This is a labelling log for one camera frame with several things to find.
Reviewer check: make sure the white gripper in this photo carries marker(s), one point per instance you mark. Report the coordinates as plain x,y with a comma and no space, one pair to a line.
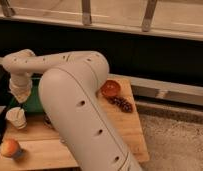
20,89

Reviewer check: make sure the metal rail frame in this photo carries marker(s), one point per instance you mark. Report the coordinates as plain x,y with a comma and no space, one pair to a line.
164,90

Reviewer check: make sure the white paper cup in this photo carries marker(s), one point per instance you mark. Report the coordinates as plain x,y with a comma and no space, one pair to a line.
16,116

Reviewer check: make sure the brown pine cone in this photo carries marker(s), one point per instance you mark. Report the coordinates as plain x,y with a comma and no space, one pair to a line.
122,103

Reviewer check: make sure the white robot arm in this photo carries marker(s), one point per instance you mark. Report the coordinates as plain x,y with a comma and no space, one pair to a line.
67,91

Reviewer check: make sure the red yellow apple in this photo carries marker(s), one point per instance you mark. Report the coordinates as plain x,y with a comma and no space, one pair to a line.
10,148

